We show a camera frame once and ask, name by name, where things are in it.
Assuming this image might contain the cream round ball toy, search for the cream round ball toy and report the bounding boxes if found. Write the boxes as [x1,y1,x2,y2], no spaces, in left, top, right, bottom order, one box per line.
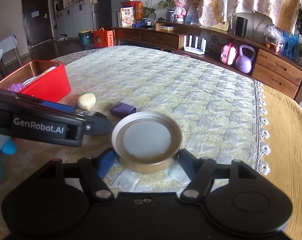
[77,93,96,111]

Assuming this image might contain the pink toy case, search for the pink toy case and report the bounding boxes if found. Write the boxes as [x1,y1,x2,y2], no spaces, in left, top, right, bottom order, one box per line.
[220,42,238,66]

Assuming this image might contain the white sunglasses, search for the white sunglasses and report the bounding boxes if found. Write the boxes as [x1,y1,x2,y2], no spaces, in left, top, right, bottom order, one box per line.
[22,76,38,86]

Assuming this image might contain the red metal box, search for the red metal box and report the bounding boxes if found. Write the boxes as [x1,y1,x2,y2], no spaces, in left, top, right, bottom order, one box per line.
[0,60,71,102]

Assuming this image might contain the wooden tv cabinet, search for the wooden tv cabinet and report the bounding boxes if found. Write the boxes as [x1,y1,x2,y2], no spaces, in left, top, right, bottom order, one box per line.
[113,21,302,99]

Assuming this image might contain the quilted cream mat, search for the quilted cream mat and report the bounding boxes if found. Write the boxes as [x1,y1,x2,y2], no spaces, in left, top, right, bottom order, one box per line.
[0,46,270,239]

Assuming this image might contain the orange white cereal box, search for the orange white cereal box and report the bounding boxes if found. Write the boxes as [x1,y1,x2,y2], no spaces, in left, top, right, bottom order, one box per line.
[120,7,134,28]

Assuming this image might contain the purple kettlebell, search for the purple kettlebell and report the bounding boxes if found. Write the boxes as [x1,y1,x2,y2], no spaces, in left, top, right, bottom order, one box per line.
[235,44,256,74]

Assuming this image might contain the pink doll figure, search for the pink doll figure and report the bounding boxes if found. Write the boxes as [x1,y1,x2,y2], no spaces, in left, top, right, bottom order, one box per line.
[173,0,188,22]

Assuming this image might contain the teal bucket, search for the teal bucket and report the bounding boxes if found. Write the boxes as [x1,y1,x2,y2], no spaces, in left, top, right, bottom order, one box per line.
[78,30,92,46]

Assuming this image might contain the orange gift bag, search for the orange gift bag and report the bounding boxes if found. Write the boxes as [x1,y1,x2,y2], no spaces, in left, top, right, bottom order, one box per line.
[93,28,114,48]

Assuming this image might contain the white router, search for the white router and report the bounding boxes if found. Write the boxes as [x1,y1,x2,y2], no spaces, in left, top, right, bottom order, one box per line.
[183,35,207,55]

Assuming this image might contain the purple spiky toy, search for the purple spiky toy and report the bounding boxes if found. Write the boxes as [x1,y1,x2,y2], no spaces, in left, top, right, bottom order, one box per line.
[7,83,25,92]

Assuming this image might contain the white yellow cylinder bottle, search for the white yellow cylinder bottle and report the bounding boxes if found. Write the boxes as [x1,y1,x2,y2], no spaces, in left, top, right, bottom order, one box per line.
[36,66,56,78]

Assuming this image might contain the black triangular object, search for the black triangular object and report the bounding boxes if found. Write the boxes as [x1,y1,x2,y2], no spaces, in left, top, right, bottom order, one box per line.
[79,111,107,119]

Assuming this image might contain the round gold tin lid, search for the round gold tin lid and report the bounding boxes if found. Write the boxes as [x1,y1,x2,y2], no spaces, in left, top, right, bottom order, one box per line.
[111,112,182,173]

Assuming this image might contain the black speaker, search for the black speaker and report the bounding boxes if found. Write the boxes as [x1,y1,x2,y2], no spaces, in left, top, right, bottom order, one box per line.
[235,16,248,37]

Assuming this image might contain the small purple block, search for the small purple block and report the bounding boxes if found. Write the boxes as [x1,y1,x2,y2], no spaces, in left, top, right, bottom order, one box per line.
[109,102,137,118]

